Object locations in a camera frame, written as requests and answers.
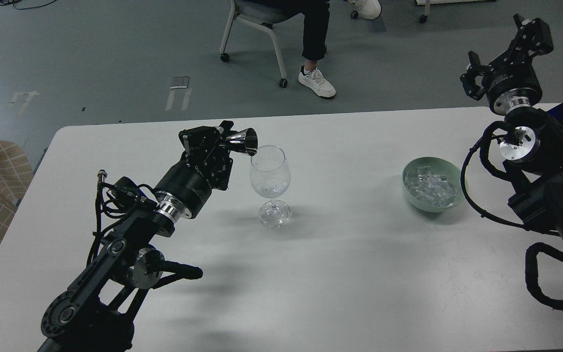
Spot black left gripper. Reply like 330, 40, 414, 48
154, 120, 234, 219

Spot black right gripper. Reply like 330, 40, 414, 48
460, 13, 554, 116

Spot steel jigger measuring cup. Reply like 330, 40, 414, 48
220, 128, 259, 156

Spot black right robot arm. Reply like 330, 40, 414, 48
460, 14, 563, 310

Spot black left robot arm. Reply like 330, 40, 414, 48
39, 121, 259, 352

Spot clear wine glass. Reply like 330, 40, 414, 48
250, 145, 291, 229

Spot clear ice cubes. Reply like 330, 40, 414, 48
404, 166, 459, 208

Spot grey tape piece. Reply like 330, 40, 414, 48
169, 76, 190, 90

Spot white furniture base with castor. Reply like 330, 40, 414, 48
413, 0, 494, 24

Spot green bowl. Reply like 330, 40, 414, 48
400, 156, 465, 213

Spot grey chair with castors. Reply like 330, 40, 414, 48
219, 0, 300, 88

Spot seated person in black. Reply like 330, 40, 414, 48
247, 0, 384, 100

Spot black floor cables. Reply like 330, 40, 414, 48
0, 0, 57, 21

